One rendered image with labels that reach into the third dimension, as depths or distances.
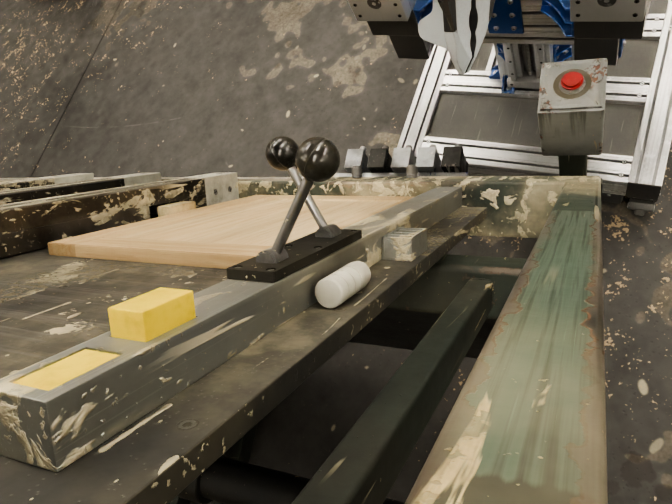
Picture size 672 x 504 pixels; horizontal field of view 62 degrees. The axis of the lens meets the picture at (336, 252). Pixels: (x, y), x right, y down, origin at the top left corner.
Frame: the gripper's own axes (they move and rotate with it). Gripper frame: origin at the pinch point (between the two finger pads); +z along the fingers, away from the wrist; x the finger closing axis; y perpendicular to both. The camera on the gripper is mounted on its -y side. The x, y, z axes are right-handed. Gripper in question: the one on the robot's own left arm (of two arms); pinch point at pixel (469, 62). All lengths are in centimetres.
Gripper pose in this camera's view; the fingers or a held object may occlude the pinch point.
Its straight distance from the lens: 65.7
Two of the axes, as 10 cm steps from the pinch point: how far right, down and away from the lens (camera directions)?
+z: 1.1, 8.7, 4.8
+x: -7.3, 4.0, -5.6
